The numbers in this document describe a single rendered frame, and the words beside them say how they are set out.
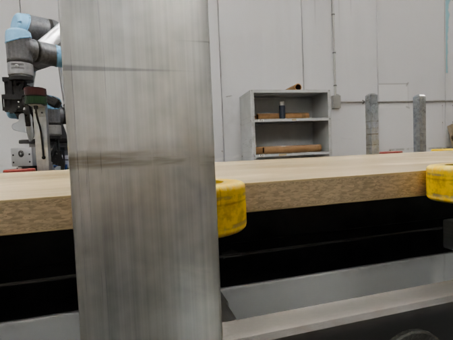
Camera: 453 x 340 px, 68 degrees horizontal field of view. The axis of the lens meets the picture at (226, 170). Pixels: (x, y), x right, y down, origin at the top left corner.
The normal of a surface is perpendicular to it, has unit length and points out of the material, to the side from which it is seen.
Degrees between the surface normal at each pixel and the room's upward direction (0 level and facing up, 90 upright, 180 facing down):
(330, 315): 0
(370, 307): 0
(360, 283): 90
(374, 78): 90
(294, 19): 90
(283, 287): 90
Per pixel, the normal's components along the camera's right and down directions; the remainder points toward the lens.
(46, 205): 0.28, 0.04
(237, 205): 0.81, 0.00
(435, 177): -1.00, 0.04
